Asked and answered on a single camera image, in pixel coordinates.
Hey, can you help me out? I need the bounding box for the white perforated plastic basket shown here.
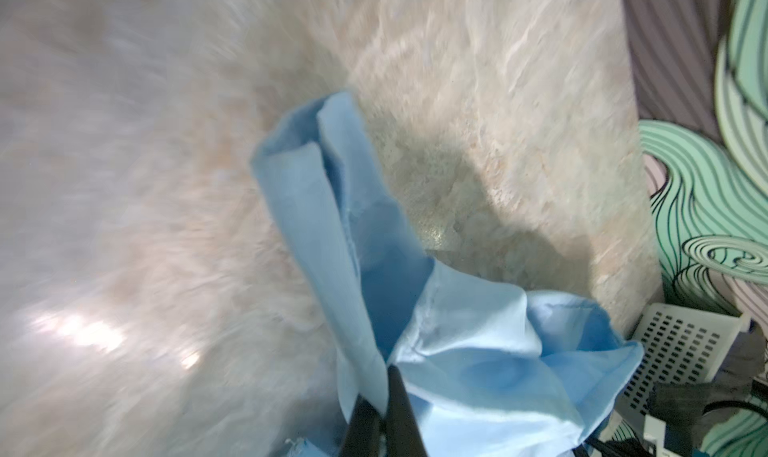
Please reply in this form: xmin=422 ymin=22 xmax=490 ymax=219
xmin=611 ymin=304 xmax=754 ymax=442

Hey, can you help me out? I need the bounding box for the dark grey striped shirt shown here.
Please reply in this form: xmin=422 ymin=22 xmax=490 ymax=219
xmin=648 ymin=322 xmax=767 ymax=456

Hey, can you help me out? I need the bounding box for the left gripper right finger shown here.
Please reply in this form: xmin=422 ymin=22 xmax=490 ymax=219
xmin=384 ymin=365 xmax=427 ymax=457

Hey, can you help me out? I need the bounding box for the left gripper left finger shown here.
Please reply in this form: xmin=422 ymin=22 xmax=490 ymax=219
xmin=338 ymin=397 xmax=382 ymax=457

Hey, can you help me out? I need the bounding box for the light blue long sleeve shirt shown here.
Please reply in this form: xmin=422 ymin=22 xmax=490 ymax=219
xmin=251 ymin=92 xmax=644 ymax=456

